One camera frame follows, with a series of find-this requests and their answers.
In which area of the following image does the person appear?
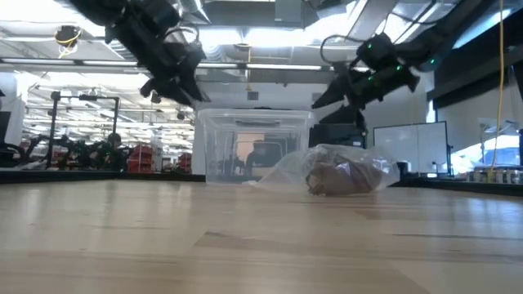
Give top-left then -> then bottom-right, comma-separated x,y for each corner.
244,140 -> 283,177
100,132 -> 128,172

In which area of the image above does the yellow cable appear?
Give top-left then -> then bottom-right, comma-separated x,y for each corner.
489,0 -> 506,172

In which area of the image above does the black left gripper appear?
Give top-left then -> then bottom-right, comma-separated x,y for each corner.
104,7 -> 212,106

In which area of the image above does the whiteboard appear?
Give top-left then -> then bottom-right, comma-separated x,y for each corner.
373,121 -> 450,175

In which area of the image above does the clear plastic bag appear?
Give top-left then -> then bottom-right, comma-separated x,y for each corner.
251,143 -> 401,198

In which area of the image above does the yellow black cable reel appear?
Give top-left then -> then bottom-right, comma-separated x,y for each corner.
54,24 -> 83,59

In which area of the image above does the long ceiling light strip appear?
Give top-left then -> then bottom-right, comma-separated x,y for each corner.
0,58 -> 360,73

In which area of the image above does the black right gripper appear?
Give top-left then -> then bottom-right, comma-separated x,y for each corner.
312,33 -> 421,130

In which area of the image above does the black gantry stand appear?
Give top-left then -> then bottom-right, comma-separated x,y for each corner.
47,90 -> 122,169

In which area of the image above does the brown elastic bandage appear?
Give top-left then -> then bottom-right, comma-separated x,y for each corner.
305,157 -> 385,197

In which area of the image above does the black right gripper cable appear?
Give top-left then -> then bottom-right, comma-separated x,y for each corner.
320,34 -> 369,65

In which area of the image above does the red tool cart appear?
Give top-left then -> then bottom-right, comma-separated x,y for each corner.
177,152 -> 194,175
127,143 -> 154,174

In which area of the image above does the clear plastic storage box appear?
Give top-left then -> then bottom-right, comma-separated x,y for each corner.
198,107 -> 316,185

